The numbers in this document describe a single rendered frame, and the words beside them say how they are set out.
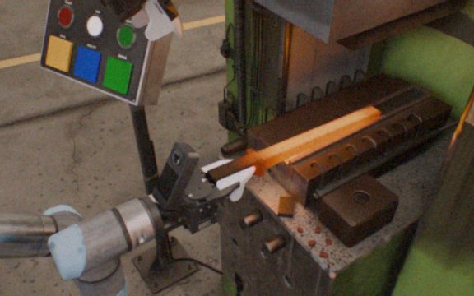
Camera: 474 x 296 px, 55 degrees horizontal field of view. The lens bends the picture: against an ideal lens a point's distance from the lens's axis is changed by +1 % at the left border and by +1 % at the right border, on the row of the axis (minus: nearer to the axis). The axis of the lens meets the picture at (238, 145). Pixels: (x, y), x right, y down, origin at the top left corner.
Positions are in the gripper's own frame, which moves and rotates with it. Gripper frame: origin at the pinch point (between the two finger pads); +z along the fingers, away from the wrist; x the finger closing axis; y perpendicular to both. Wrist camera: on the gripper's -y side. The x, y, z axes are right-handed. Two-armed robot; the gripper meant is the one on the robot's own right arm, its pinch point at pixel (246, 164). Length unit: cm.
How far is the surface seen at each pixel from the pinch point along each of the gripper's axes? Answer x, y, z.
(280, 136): -5.8, 2.6, 12.7
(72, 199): -116, 102, -17
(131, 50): -43.5, -4.7, -3.0
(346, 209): 15.9, 3.7, 10.5
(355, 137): 3.4, 2.1, 25.0
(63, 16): -64, -7, -12
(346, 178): 9.5, 4.8, 17.0
